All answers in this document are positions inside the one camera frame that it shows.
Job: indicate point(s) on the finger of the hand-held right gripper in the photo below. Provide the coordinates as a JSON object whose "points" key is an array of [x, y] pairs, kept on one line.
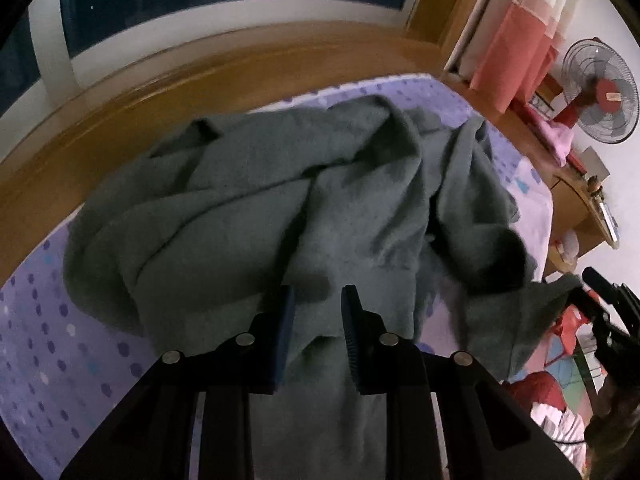
{"points": [[592, 307], [602, 282]]}

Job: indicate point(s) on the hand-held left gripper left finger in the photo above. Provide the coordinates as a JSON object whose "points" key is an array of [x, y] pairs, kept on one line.
{"points": [[282, 340]]}

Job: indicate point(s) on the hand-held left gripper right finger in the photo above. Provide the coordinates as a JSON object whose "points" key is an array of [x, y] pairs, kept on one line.
{"points": [[350, 340]]}

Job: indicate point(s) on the person's right forearm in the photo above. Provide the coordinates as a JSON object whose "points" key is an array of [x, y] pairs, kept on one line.
{"points": [[615, 430]]}

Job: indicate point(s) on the red plastic stool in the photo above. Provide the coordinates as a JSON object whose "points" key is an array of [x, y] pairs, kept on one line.
{"points": [[570, 332]]}

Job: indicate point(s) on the striped cloth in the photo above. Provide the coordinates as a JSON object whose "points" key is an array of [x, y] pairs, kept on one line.
{"points": [[560, 430]]}

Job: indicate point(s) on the white box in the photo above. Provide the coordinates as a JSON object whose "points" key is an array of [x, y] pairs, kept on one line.
{"points": [[596, 161]]}

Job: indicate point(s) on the pink cloth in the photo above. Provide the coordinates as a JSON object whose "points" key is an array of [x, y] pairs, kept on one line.
{"points": [[560, 140]]}

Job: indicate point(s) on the electric fan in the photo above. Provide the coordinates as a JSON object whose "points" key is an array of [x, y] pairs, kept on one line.
{"points": [[600, 90]]}

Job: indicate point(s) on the purple dotted bed sheet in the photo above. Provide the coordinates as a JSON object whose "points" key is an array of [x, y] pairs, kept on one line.
{"points": [[65, 340]]}

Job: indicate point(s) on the salmon curtain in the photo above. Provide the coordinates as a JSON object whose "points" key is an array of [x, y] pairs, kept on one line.
{"points": [[510, 50]]}

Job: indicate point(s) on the wooden window bench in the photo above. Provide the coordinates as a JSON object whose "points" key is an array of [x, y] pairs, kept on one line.
{"points": [[150, 95]]}

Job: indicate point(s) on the white framed window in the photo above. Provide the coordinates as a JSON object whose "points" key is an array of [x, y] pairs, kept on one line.
{"points": [[150, 5]]}

